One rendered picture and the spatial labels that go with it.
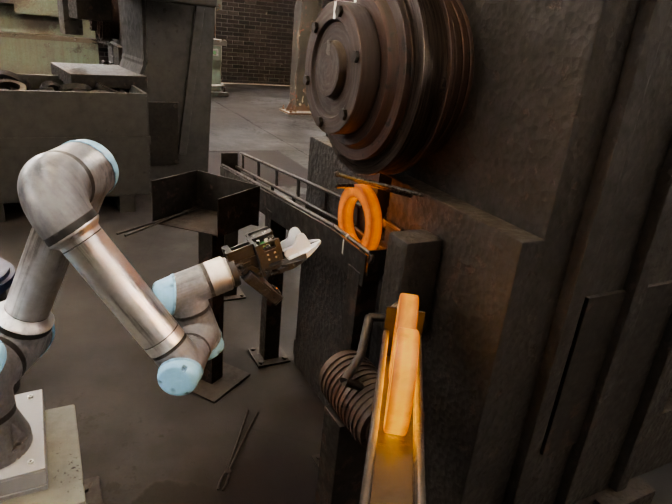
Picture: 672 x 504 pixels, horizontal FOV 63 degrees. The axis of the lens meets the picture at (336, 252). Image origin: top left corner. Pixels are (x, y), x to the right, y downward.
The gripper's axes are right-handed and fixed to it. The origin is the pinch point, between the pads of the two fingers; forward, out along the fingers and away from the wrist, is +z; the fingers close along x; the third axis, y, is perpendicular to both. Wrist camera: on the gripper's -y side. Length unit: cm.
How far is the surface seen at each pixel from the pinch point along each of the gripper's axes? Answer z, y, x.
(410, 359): -7, 7, -50
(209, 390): -32, -69, 52
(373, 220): 17.1, -2.0, 4.2
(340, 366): -5.6, -21.8, -15.1
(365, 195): 18.2, 2.8, 8.6
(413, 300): 3.5, 3.3, -34.6
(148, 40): 18, 16, 300
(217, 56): 180, -88, 820
